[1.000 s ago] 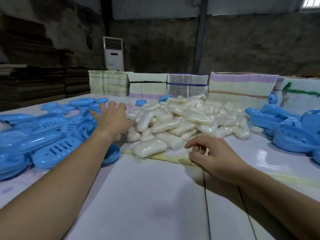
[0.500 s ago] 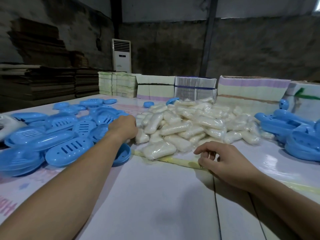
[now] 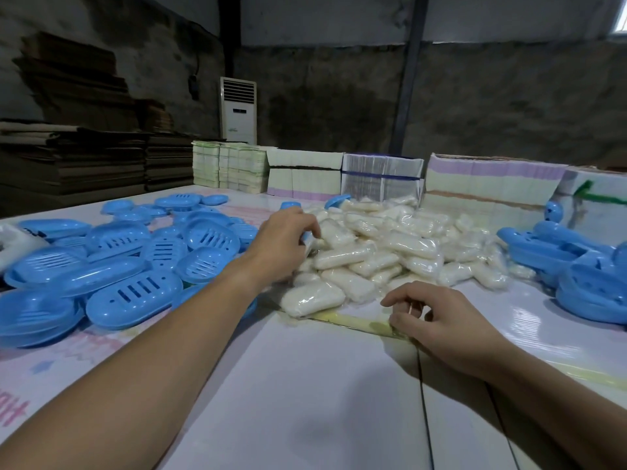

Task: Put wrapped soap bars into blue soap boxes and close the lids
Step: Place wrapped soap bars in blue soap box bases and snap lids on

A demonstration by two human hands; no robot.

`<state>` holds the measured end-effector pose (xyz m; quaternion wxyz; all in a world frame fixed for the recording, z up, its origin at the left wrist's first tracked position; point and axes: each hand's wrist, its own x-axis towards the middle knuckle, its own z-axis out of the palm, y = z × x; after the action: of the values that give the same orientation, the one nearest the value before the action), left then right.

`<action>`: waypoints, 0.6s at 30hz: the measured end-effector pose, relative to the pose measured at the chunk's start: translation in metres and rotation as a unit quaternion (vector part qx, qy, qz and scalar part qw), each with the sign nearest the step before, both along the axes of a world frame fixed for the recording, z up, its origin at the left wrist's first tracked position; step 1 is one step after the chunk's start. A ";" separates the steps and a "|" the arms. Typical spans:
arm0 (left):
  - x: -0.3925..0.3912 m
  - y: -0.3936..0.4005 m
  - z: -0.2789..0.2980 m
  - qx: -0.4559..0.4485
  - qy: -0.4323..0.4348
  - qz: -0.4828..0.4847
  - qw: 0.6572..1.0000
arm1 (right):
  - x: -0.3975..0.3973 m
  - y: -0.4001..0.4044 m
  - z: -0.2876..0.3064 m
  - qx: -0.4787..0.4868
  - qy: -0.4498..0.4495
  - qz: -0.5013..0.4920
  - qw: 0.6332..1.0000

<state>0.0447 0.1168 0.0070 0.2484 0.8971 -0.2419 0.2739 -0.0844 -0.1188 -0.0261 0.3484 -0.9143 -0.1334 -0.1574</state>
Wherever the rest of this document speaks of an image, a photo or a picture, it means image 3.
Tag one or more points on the white standing air conditioner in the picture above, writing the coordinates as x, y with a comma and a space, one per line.
238, 112

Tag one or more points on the stacks of brown cardboard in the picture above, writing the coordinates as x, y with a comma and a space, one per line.
73, 161

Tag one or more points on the silver sheet bundle, blue band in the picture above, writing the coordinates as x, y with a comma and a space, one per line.
382, 178

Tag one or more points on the person's left forearm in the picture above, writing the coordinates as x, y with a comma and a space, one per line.
137, 386

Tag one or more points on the clear plastic bag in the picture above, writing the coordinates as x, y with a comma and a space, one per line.
362, 318

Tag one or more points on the white sheet stack, green mark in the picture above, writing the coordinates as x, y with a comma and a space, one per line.
597, 215

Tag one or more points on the pile of white soaps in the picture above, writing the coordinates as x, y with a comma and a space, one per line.
392, 244

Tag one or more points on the pile of blue slotted lids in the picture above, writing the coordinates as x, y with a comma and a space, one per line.
122, 269

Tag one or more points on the row of stacked flat cartons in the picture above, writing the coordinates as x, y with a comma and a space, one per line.
303, 181

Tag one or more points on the barred window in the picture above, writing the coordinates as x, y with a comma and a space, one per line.
621, 14

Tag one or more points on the person's right hand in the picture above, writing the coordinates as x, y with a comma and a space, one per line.
450, 332

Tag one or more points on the person's left hand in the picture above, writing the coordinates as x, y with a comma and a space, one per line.
279, 249

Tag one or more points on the blue oval plastic lid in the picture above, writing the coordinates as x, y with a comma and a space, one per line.
338, 201
290, 206
553, 211

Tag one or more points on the blue slotted plastic base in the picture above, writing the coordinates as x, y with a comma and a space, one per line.
307, 236

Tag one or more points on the dark metal pillar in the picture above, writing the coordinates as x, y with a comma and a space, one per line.
409, 73
229, 34

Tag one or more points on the white carton stack, pink stripe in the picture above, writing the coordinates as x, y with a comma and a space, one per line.
490, 185

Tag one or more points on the stack of greenish paper sheets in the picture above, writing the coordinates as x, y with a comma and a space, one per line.
230, 168

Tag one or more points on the white crumpled plastic bag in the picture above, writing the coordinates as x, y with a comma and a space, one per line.
19, 244

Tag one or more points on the pile of blue plastic lids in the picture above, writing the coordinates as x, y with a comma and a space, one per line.
578, 274

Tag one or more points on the person's right forearm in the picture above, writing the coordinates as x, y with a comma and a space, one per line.
563, 420

